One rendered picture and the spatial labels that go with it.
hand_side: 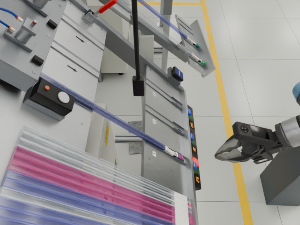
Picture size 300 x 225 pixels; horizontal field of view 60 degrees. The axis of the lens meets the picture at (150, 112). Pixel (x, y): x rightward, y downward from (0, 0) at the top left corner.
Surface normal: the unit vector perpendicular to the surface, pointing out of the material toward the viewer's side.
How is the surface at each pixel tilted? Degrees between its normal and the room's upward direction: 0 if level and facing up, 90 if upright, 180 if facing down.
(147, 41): 90
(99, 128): 0
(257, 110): 0
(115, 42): 90
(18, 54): 48
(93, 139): 0
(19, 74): 90
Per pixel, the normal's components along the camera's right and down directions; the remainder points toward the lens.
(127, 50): -0.01, 0.80
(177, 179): 0.74, -0.40
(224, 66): 0.00, -0.60
